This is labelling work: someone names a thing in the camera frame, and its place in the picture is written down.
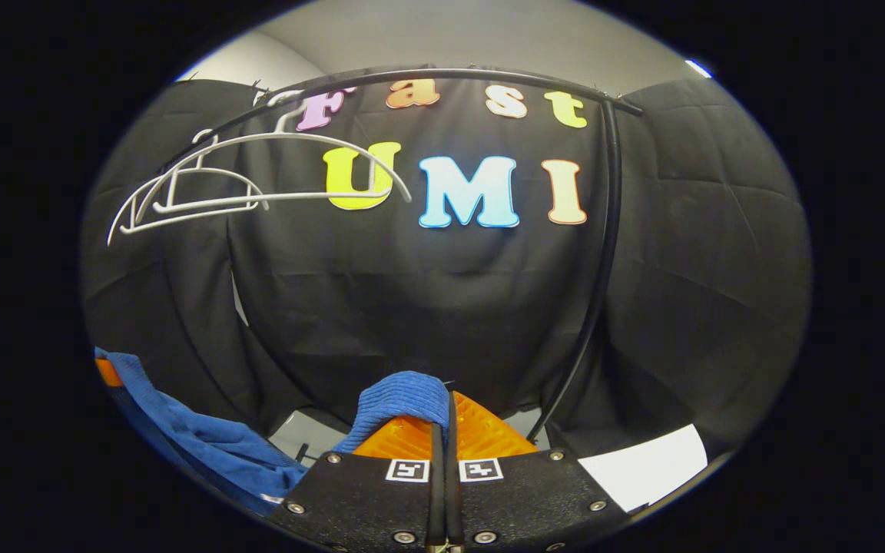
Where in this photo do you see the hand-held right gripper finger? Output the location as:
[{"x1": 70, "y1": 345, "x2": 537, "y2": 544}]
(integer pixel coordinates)
[
  {"x1": 266, "y1": 415, "x2": 444, "y2": 553},
  {"x1": 444, "y1": 390, "x2": 631, "y2": 553}
]

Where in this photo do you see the blue corduroy jacket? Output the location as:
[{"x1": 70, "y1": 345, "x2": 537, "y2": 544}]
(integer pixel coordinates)
[{"x1": 95, "y1": 347, "x2": 452, "y2": 517}]

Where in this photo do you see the white plastic clothes hanger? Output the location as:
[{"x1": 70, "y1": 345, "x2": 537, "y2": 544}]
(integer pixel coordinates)
[
  {"x1": 107, "y1": 91, "x2": 413, "y2": 247},
  {"x1": 116, "y1": 129, "x2": 270, "y2": 233}
]

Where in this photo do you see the black metal clothes rack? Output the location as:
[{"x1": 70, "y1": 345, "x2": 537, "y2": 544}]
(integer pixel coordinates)
[{"x1": 162, "y1": 65, "x2": 643, "y2": 446}]

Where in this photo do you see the white paper sheet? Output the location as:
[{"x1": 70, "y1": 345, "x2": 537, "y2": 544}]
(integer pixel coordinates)
[{"x1": 577, "y1": 424, "x2": 710, "y2": 513}]

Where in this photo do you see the black backdrop cloth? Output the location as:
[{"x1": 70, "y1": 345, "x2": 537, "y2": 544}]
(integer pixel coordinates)
[{"x1": 80, "y1": 73, "x2": 812, "y2": 462}]

